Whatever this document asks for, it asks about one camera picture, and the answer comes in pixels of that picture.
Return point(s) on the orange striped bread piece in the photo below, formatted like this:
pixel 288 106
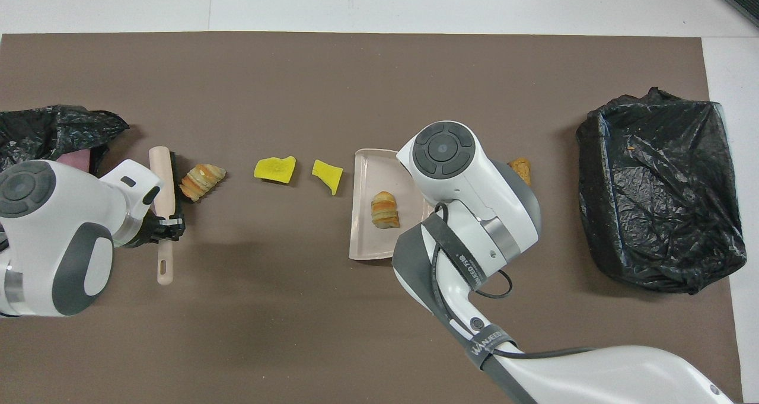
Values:
pixel 201 183

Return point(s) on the brown bread roll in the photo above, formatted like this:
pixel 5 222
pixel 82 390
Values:
pixel 522 168

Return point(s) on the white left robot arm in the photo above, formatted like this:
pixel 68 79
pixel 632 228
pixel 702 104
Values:
pixel 53 244

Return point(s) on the black bag lined bin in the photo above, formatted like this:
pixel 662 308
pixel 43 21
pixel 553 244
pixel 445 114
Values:
pixel 658 202

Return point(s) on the pink plastic bin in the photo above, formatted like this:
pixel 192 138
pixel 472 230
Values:
pixel 80 158

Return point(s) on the beige bread piece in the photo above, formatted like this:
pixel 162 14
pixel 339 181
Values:
pixel 385 210

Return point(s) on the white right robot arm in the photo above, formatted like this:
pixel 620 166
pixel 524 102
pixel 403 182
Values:
pixel 474 178

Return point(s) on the crumpled black trash bag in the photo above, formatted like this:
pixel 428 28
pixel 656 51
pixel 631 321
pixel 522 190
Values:
pixel 53 131

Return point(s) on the beige brush black bristles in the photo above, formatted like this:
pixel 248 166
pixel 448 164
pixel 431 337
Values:
pixel 161 178

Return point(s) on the large yellow sponge piece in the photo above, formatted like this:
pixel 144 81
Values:
pixel 274 168

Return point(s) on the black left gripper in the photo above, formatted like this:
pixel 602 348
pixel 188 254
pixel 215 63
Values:
pixel 145 233

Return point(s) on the brown table mat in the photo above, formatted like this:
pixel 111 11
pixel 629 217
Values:
pixel 296 333

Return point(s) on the small yellow sponge wedge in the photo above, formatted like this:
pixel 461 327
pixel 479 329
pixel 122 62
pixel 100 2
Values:
pixel 329 175

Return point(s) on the beige plastic dustpan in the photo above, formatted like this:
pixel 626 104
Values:
pixel 367 232

